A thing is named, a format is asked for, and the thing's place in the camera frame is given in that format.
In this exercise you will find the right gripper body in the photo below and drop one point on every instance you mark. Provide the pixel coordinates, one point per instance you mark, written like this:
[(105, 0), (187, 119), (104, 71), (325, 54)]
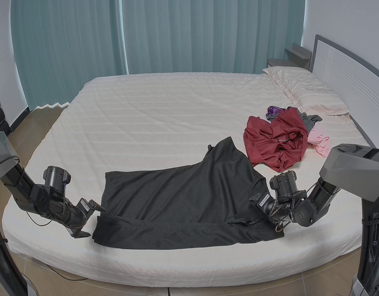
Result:
[(271, 210)]

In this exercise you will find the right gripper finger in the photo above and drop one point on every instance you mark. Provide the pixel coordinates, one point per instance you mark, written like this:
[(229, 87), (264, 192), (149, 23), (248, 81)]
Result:
[(254, 198)]

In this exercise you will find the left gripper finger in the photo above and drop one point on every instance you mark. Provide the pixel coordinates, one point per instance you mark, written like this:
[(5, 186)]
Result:
[(97, 207), (81, 234)]

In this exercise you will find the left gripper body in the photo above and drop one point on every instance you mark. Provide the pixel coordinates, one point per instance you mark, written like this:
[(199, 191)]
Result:
[(77, 216)]

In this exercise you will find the black T-shirt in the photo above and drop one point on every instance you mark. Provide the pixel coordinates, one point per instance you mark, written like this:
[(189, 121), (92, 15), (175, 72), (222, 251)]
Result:
[(177, 196)]

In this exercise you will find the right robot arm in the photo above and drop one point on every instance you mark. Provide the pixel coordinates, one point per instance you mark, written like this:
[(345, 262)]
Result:
[(352, 171)]

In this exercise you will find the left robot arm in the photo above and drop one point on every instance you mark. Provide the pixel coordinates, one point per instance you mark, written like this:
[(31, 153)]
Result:
[(20, 186)]

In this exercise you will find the dark red garment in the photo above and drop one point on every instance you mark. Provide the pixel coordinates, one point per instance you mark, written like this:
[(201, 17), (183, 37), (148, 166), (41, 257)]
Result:
[(269, 143)]

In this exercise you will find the pink garment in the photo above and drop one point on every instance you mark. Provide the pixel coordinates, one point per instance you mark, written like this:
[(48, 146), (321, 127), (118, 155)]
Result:
[(318, 140)]

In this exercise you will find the purple garment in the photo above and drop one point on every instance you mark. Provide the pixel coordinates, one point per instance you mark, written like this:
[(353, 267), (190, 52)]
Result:
[(273, 111)]

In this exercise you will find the grey garment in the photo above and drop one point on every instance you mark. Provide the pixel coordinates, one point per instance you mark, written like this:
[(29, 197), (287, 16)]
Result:
[(308, 120)]

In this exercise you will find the bed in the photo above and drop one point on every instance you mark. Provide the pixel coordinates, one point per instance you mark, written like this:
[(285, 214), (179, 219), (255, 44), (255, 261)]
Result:
[(161, 109)]

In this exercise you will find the cream pillow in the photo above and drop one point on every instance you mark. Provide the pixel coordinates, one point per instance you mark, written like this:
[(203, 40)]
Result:
[(306, 89)]

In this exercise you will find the grey bedside table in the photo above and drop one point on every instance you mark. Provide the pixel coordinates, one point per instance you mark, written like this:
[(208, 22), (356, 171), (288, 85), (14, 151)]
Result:
[(297, 52)]

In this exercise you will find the blue-green curtain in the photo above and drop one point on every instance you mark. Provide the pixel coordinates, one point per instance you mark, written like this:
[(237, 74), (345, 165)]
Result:
[(208, 26), (69, 42)]

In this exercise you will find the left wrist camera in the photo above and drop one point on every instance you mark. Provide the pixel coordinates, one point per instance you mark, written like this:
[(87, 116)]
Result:
[(66, 179)]

